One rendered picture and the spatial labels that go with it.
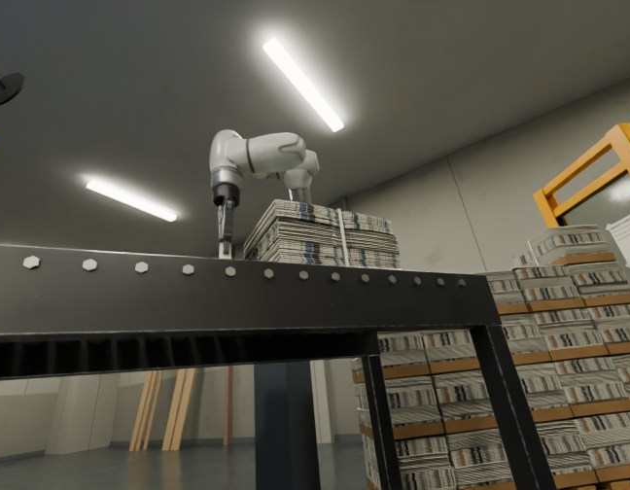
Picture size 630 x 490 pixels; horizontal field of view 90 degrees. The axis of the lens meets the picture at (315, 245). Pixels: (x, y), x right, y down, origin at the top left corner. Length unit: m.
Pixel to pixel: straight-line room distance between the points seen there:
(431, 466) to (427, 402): 0.23
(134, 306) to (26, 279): 0.13
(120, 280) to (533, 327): 1.74
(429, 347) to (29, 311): 1.43
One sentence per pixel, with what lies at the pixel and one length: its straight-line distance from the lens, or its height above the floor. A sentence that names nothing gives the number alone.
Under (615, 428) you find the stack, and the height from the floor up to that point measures 0.32.
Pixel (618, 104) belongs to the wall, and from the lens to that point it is 4.98.
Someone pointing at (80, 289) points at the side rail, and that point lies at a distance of 0.54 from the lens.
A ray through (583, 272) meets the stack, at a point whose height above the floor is 1.01.
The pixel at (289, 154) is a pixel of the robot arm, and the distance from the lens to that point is 0.96.
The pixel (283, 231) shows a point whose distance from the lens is 0.76.
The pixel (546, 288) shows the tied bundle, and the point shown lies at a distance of 2.00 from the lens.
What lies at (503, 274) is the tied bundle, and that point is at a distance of 1.91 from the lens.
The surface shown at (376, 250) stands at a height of 0.92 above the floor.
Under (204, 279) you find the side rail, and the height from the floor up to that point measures 0.76.
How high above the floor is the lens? 0.58
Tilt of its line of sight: 25 degrees up
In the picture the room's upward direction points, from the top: 6 degrees counter-clockwise
